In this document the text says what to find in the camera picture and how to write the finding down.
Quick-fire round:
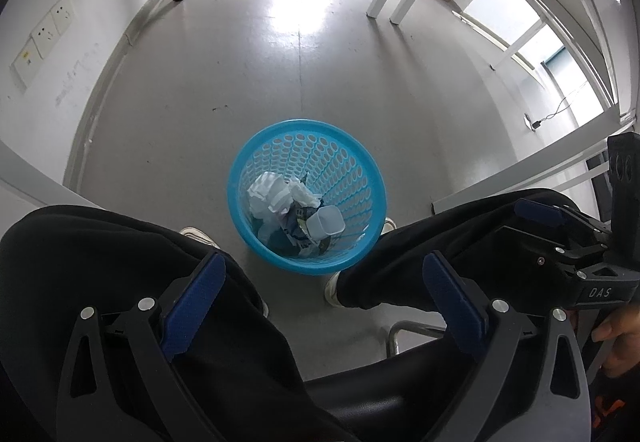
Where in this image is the person's right white shoe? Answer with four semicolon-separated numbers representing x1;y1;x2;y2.
324;272;343;307

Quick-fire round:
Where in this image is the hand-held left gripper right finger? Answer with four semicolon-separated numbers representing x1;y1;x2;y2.
423;252;591;442

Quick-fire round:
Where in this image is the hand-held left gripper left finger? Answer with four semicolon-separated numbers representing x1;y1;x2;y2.
56;252;226;442

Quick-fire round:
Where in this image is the person's left white shoe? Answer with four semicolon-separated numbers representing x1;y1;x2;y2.
179;227;221;250

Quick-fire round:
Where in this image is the white cup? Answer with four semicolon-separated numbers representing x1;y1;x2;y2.
306;205;345;243

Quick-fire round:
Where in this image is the black chair with metal frame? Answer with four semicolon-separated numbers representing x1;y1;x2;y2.
300;319;481;442

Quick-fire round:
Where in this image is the wall socket with yellow label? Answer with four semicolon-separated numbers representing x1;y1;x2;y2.
11;47;43;90

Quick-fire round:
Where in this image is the person's right leg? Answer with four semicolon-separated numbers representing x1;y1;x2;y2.
335;188;611;323

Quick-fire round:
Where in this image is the person's white shoe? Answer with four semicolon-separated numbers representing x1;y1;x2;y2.
324;272;343;307
179;227;221;250

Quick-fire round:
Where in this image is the white wall socket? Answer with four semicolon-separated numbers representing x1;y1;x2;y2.
31;22;58;60
48;0;77;35

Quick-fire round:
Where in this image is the person's right hand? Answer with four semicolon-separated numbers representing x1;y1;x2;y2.
591;302;640;377

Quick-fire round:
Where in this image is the black floor plug with cable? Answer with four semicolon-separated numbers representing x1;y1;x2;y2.
524;82;588;130

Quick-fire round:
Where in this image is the person's right forearm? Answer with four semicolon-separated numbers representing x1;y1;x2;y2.
590;367;638;442

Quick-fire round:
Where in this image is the white paper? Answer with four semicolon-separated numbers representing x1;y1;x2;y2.
246;172;323;223

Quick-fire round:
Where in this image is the blue plastic wastebasket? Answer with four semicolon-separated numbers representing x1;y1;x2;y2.
227;119;387;276

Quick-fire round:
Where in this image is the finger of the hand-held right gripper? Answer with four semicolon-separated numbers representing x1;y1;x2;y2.
467;225;606;279
515;199;613;235

